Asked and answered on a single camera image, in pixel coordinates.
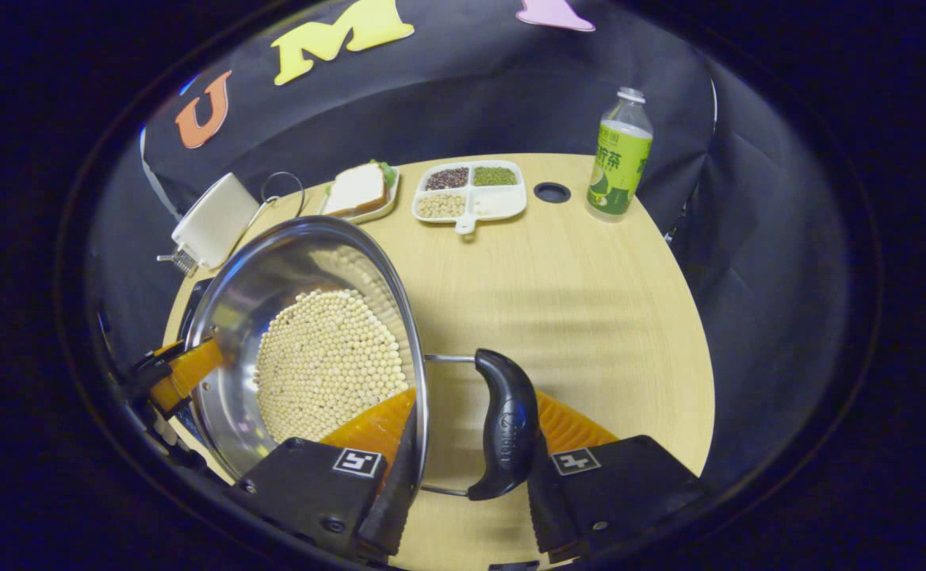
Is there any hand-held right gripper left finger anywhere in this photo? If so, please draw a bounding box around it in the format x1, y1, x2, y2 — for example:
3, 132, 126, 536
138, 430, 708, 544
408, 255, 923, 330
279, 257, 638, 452
225, 387, 424, 564

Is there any green label drink bottle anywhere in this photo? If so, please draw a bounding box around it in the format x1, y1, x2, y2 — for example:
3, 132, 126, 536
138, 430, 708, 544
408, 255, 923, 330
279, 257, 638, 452
586, 87, 655, 223

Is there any white divided bean tray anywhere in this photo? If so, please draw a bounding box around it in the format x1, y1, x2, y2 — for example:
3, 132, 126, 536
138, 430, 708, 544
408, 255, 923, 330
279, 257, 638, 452
411, 160, 528, 236

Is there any pale green plate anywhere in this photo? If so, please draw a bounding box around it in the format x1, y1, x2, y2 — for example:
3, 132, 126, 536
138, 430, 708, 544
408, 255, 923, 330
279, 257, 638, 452
319, 163, 402, 224

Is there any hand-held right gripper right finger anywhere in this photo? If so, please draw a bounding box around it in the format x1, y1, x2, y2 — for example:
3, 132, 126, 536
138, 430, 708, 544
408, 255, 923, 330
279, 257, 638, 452
525, 389, 710, 560

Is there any white toaster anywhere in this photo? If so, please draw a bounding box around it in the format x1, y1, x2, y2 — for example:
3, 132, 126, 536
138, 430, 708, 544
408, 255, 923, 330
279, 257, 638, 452
156, 172, 262, 277

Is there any heap of soybeans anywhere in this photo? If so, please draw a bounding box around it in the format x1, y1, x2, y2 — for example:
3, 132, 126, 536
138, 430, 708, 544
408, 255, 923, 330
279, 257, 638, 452
253, 288, 412, 445

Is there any sandwich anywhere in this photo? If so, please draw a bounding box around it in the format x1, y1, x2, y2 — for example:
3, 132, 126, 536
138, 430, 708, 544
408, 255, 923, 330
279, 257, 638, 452
324, 161, 397, 217

